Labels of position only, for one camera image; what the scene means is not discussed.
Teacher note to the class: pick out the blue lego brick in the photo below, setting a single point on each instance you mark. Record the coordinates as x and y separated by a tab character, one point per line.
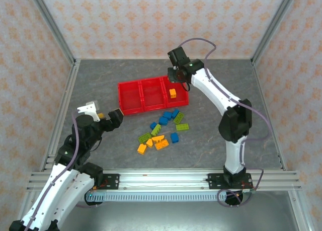
153	125
175	113
163	120
174	137
167	114

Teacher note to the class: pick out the yellow-orange sloped lego brick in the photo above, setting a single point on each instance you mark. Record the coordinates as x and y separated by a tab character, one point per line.
157	139

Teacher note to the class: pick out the long orange lego brick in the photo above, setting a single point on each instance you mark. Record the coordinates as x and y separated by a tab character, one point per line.
161	144

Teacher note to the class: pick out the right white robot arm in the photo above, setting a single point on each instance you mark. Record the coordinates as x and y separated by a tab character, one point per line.
213	90

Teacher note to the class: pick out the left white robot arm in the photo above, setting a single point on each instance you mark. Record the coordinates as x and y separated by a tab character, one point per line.
63	182

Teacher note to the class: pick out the wide aluminium frame rail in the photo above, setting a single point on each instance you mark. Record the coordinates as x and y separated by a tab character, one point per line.
163	178

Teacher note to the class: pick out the aluminium frame post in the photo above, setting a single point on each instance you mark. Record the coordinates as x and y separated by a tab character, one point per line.
274	24
50	24

